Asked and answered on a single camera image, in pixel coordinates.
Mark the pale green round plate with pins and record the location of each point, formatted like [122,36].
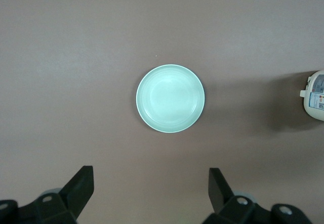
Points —
[170,98]

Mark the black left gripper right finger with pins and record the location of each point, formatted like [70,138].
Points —
[222,198]

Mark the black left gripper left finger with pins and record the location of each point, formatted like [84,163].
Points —
[76,196]

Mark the cream rice cooker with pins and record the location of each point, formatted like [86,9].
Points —
[316,99]

